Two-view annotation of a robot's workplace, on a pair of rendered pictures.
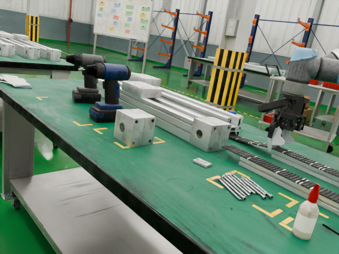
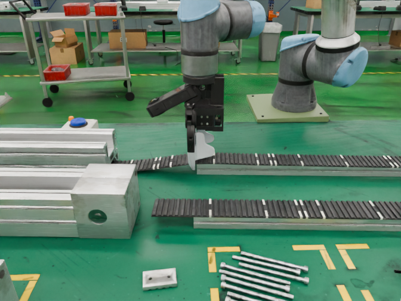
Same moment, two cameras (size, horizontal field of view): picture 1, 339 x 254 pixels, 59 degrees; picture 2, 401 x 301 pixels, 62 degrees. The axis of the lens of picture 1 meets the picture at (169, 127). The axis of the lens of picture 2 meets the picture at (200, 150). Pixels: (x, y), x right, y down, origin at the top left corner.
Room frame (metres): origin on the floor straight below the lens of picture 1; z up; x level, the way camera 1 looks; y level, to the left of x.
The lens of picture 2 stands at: (0.56, 0.10, 1.19)
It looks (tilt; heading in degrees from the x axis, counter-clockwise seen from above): 27 degrees down; 313
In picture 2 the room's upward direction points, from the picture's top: straight up
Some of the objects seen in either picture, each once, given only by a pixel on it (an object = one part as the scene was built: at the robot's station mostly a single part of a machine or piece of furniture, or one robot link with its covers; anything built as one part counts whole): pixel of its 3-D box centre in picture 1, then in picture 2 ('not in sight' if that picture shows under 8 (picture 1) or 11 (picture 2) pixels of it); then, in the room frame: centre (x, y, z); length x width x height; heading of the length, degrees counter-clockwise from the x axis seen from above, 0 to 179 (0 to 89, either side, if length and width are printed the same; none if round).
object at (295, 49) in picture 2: not in sight; (300, 55); (1.07, -0.91, 0.97); 0.13 x 0.12 x 0.14; 170
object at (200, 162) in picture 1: (202, 163); (159, 279); (0.85, -0.12, 0.78); 0.05 x 0.03 x 0.01; 52
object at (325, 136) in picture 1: (298, 109); (80, 51); (3.99, -1.66, 0.50); 1.03 x 0.55 x 1.01; 57
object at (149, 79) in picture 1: (144, 81); not in sight; (1.66, 0.18, 0.87); 0.16 x 0.11 x 0.07; 42
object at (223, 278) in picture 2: (237, 184); (256, 286); (0.73, -0.20, 0.78); 0.11 x 0.01 x 0.01; 25
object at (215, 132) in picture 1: (212, 133); (110, 196); (1.03, -0.15, 0.83); 0.12 x 0.09 x 0.10; 132
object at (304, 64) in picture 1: (302, 65); (200, 23); (1.03, -0.40, 1.11); 0.09 x 0.08 x 0.11; 80
